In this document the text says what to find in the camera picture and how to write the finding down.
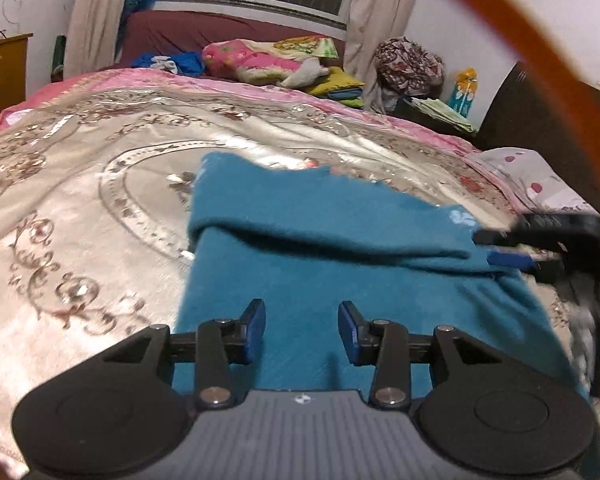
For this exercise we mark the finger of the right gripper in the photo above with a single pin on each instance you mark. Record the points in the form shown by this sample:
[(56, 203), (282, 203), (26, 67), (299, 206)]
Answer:
[(549, 229), (525, 263)]

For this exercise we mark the yellow folded cloth stack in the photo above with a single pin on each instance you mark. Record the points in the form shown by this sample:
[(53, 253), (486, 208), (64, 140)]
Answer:
[(340, 87)]

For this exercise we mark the blue crumpled clothes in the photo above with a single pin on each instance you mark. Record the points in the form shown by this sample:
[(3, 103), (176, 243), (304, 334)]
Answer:
[(189, 64)]

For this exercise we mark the wooden side cabinet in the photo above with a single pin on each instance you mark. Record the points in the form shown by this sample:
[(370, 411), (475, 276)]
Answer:
[(13, 70)]

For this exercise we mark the left beige curtain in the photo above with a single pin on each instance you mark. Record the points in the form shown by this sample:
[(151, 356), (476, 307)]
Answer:
[(92, 36)]

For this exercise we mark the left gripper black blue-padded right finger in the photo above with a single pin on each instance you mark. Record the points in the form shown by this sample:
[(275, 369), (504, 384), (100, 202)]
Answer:
[(473, 405)]

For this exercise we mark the pink bed sheet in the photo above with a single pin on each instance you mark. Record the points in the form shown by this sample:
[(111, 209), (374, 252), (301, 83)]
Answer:
[(145, 78)]

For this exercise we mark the pink floral pillow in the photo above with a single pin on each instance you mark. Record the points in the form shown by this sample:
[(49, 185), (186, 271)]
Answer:
[(261, 63)]

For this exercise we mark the blue flower picture box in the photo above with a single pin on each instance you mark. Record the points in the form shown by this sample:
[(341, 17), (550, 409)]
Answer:
[(464, 91)]

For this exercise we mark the teal fleece garment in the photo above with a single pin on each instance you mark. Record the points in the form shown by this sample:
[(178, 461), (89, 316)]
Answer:
[(304, 241)]

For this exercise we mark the papers on nightstand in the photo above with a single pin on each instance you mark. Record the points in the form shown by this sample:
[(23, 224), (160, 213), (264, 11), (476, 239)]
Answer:
[(437, 109)]

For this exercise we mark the grey white stuffed cloth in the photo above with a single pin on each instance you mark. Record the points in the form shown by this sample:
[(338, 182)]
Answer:
[(310, 70)]

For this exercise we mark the beige floral satin bedspread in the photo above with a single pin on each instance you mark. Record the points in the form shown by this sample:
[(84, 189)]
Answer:
[(96, 191)]

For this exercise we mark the polka dot pillow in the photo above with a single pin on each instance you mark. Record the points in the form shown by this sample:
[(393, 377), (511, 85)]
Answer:
[(531, 179)]

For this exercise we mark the right beige curtain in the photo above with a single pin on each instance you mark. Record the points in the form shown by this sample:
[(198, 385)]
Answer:
[(370, 22)]

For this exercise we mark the beige curtain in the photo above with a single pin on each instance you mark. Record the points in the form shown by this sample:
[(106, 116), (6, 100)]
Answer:
[(92, 36), (370, 22)]

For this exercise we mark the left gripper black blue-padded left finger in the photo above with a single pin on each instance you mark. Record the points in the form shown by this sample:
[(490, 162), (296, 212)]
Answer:
[(129, 406)]

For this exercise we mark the dark red headboard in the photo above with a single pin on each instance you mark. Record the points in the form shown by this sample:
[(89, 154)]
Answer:
[(172, 32)]

